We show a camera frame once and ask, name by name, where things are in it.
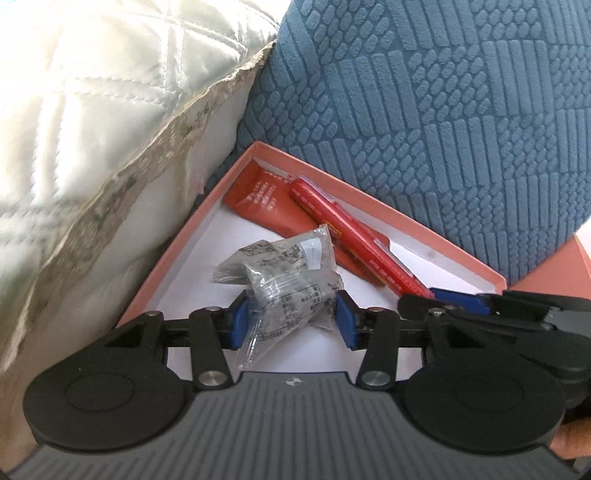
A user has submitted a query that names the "grey clear snack packet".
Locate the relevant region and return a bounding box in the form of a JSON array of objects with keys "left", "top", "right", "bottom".
[{"left": 210, "top": 224, "right": 345, "bottom": 372}]

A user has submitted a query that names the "pink shoe box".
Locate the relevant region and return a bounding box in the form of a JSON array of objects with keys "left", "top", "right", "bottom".
[{"left": 524, "top": 233, "right": 591, "bottom": 296}]

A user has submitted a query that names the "orange rimmed white tray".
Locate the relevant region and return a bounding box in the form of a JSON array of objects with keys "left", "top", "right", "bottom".
[{"left": 115, "top": 141, "right": 508, "bottom": 384}]

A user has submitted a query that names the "orange flat sachet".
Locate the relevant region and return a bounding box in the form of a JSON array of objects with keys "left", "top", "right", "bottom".
[{"left": 224, "top": 165, "right": 386, "bottom": 287}]

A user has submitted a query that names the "long red snack packet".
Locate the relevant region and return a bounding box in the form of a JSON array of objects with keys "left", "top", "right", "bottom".
[{"left": 288, "top": 176, "right": 435, "bottom": 301}]

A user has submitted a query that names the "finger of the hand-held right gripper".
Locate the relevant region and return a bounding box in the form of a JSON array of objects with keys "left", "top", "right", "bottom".
[
  {"left": 398, "top": 293, "right": 559, "bottom": 335},
  {"left": 428, "top": 287, "right": 513, "bottom": 317}
]

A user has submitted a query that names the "blue textured cushion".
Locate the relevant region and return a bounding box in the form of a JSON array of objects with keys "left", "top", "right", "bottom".
[{"left": 235, "top": 0, "right": 591, "bottom": 283}]

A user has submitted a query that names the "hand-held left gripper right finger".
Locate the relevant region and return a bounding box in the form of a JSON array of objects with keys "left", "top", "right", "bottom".
[{"left": 335, "top": 291, "right": 462, "bottom": 389}]

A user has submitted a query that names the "person's right hand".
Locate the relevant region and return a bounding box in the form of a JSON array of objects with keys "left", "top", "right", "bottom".
[{"left": 549, "top": 413, "right": 591, "bottom": 462}]

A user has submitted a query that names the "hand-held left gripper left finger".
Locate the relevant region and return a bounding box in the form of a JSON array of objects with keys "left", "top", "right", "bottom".
[{"left": 108, "top": 291, "right": 252, "bottom": 391}]

